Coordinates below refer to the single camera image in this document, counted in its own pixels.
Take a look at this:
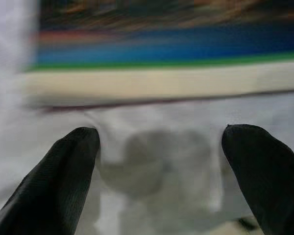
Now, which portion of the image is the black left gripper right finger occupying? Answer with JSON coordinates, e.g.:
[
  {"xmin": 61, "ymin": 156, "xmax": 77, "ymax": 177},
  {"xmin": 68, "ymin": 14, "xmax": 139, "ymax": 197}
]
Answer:
[{"xmin": 221, "ymin": 124, "xmax": 294, "ymax": 235}]

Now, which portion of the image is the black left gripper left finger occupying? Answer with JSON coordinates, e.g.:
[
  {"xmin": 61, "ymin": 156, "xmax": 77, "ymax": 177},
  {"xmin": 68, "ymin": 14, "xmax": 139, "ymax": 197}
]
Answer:
[{"xmin": 0, "ymin": 126, "xmax": 100, "ymax": 235}]

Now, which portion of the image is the light grey blanket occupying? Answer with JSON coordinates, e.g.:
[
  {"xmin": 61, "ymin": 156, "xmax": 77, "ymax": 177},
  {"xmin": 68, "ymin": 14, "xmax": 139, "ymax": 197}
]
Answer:
[{"xmin": 0, "ymin": 0, "xmax": 294, "ymax": 235}]

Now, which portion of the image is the colourful cover book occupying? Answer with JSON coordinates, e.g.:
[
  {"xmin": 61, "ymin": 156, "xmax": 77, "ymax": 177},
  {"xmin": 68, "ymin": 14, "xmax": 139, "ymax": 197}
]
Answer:
[{"xmin": 22, "ymin": 0, "xmax": 294, "ymax": 113}]

